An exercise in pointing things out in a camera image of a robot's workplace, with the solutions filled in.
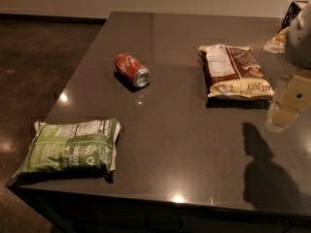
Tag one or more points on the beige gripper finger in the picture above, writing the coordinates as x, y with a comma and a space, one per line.
296, 95
279, 119

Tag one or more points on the red coke can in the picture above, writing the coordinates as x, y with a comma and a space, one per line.
134, 71

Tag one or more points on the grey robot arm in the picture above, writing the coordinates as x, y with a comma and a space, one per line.
297, 55

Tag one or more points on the yellow snack bag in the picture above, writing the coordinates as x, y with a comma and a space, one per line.
277, 43

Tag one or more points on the brown chip bag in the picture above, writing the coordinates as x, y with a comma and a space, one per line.
233, 74

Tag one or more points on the green chip bag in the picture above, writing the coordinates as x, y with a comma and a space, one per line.
58, 148

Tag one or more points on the black wire basket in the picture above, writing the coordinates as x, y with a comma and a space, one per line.
293, 10

